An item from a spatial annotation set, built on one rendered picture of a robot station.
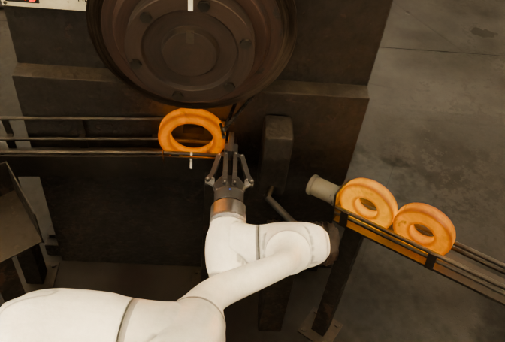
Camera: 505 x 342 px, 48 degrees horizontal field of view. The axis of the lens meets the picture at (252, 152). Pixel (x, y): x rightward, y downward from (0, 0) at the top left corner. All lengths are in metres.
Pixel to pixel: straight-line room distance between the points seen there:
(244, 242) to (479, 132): 1.92
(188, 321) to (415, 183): 1.94
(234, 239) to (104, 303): 0.55
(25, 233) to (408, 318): 1.36
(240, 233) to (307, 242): 0.16
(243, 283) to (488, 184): 1.87
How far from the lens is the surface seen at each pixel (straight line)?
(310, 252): 1.31
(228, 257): 1.31
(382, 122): 2.88
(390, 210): 1.49
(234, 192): 1.42
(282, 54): 1.34
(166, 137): 1.56
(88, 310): 0.83
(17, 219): 1.62
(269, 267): 1.15
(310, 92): 1.56
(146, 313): 0.82
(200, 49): 1.22
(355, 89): 1.60
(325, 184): 1.56
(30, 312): 0.85
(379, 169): 2.64
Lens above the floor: 1.84
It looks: 46 degrees down
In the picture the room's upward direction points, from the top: 7 degrees clockwise
